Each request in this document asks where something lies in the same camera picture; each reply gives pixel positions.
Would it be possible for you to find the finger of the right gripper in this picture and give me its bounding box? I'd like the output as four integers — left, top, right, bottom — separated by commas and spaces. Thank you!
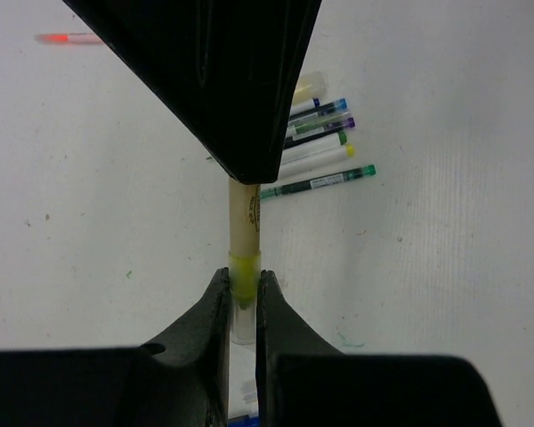
69, 1, 320, 184

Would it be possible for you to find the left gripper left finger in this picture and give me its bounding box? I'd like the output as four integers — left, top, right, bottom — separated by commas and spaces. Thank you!
140, 268, 231, 426

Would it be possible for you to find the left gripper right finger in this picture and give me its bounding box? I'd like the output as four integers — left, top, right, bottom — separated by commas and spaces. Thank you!
255, 270, 341, 426

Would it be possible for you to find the olive yellow highlighter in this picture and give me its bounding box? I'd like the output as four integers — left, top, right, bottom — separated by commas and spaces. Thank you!
229, 178, 261, 310

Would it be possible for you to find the clear highlighter cap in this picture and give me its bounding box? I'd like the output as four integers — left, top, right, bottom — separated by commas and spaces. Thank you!
229, 253, 261, 345
240, 380, 257, 405

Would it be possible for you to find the blue pen cap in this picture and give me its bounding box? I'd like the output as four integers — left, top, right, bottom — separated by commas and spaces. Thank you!
228, 415, 260, 427

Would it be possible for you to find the yellow capped white marker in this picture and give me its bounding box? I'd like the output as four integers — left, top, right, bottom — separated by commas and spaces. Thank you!
278, 143, 356, 179

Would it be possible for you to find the blue pen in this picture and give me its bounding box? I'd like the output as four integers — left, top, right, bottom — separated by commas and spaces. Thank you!
288, 98, 348, 124

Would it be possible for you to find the green capped white marker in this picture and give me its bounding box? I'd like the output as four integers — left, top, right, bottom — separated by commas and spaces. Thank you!
283, 132, 348, 157

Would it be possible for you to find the purple pen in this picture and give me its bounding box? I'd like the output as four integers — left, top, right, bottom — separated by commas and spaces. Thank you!
284, 117, 355, 144

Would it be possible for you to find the orange highlighter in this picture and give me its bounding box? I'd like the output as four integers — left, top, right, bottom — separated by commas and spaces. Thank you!
35, 33, 104, 45

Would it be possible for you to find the dark green clear highlighter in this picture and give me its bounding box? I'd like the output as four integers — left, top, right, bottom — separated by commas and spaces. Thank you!
260, 165, 376, 201

